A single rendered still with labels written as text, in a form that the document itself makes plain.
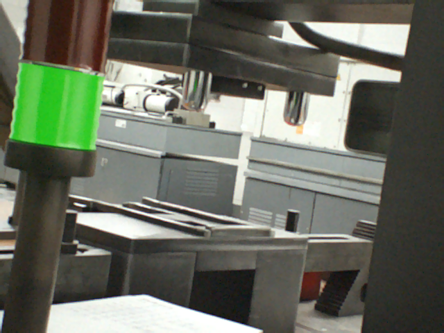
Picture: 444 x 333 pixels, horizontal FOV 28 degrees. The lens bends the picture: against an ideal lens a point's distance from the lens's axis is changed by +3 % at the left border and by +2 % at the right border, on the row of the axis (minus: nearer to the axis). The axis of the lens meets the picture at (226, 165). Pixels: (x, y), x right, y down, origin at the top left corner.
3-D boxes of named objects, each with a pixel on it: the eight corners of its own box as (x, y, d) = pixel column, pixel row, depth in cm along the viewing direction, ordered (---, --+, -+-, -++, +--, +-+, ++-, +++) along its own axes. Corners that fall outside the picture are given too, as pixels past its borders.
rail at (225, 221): (159, 229, 79) (164, 202, 79) (271, 261, 70) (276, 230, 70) (155, 229, 78) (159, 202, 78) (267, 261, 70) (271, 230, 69)
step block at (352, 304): (349, 304, 91) (362, 220, 91) (374, 313, 89) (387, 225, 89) (313, 308, 86) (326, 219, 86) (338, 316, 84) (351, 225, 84)
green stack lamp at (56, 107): (62, 141, 43) (71, 73, 42) (112, 151, 40) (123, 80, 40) (-9, 134, 40) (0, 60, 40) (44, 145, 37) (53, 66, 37)
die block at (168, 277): (209, 306, 80) (220, 226, 80) (294, 337, 73) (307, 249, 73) (23, 327, 65) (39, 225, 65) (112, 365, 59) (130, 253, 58)
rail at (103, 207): (92, 229, 73) (97, 200, 73) (207, 263, 64) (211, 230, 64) (87, 229, 73) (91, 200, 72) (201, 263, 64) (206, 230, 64)
